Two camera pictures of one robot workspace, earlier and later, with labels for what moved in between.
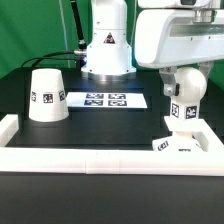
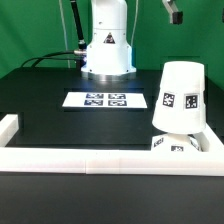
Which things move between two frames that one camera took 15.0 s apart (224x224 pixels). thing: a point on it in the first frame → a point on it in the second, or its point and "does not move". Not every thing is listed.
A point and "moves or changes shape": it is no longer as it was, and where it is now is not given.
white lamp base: x=180 y=141 moves or changes shape
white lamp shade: x=48 y=101 → x=181 y=102
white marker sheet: x=130 y=100 does not move
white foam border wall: x=114 y=161 does not move
